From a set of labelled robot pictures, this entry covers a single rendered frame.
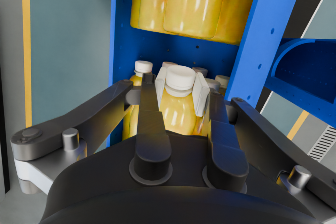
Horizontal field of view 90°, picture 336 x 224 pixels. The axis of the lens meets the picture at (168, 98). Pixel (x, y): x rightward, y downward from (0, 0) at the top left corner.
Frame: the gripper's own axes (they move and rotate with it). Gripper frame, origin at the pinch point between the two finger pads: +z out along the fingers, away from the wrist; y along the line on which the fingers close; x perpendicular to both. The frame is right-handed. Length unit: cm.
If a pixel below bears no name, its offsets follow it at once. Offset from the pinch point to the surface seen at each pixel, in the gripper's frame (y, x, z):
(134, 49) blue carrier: -10.7, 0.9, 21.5
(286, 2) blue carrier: 10.3, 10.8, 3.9
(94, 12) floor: -69, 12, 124
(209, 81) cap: 5.7, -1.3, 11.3
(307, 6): 77, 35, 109
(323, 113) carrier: 47, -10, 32
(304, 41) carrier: 53, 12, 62
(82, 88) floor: -80, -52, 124
